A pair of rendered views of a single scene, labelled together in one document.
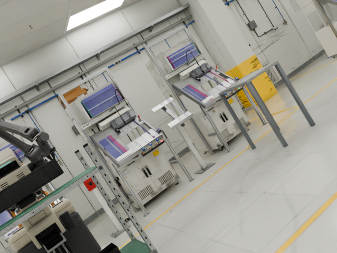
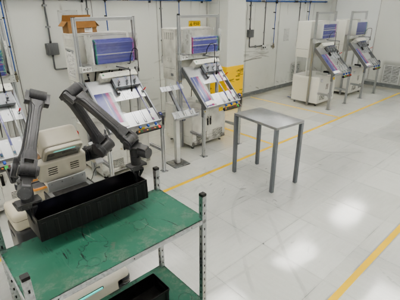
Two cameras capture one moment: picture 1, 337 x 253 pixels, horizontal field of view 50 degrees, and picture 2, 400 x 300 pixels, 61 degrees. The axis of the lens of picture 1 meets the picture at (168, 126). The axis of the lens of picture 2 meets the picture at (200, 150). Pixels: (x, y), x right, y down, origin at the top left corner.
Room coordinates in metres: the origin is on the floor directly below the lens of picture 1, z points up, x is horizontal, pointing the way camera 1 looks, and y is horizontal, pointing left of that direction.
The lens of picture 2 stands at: (0.68, 0.99, 1.99)
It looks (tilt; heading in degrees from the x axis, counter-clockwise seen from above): 23 degrees down; 341
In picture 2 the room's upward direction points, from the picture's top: straight up
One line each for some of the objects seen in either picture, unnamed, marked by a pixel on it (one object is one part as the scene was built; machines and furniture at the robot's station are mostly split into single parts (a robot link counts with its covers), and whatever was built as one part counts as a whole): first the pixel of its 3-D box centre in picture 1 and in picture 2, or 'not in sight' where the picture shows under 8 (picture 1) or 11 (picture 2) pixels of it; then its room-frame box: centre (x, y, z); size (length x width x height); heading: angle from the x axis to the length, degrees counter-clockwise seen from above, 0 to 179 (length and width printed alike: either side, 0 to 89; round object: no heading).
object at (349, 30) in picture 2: not in sight; (349, 53); (7.52, -5.27, 0.95); 1.36 x 0.82 x 1.90; 23
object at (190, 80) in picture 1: (210, 104); (203, 102); (5.44, -0.73, 0.65); 1.01 x 0.73 x 1.29; 23
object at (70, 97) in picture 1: (80, 91); (90, 23); (5.19, 0.81, 1.82); 0.68 x 0.30 x 0.20; 113
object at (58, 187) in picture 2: (25, 200); (70, 194); (2.54, 1.14, 0.99); 0.28 x 0.16 x 0.22; 113
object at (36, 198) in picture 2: not in sight; (27, 196); (2.17, 1.29, 1.21); 0.10 x 0.07 x 0.07; 113
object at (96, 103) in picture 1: (102, 101); (113, 50); (4.96, 0.59, 1.52); 0.51 x 0.13 x 0.27; 113
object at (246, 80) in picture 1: (264, 108); (265, 147); (4.03, -1.03, 0.40); 0.70 x 0.45 x 0.80; 16
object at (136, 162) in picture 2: (46, 148); (136, 160); (2.39, 0.77, 1.22); 0.10 x 0.07 x 0.07; 113
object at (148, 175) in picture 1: (143, 177); (113, 143); (5.05, 0.69, 0.31); 0.70 x 0.65 x 0.62; 113
